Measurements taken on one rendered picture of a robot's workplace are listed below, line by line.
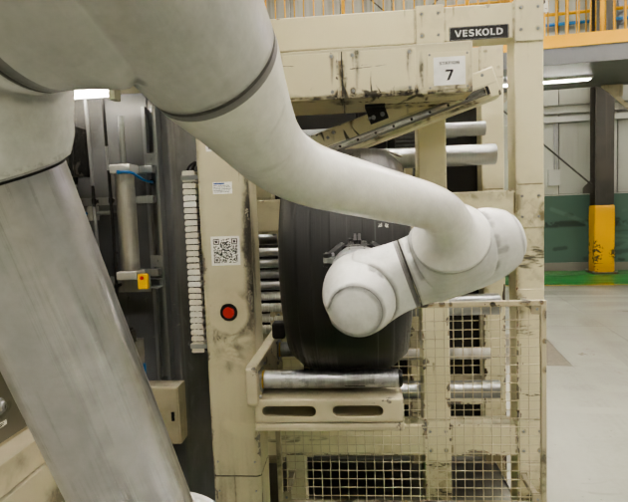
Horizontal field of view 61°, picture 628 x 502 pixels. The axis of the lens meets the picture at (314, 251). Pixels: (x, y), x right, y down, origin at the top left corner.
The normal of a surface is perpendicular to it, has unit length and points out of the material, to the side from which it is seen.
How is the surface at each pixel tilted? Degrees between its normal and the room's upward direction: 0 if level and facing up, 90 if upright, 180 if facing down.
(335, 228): 72
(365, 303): 92
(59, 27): 146
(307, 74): 90
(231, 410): 90
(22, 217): 98
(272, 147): 134
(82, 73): 159
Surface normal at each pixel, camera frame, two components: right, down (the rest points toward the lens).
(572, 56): -0.18, 0.08
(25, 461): 1.00, -0.03
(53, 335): 0.43, 0.26
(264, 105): 0.75, 0.59
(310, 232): -0.09, -0.23
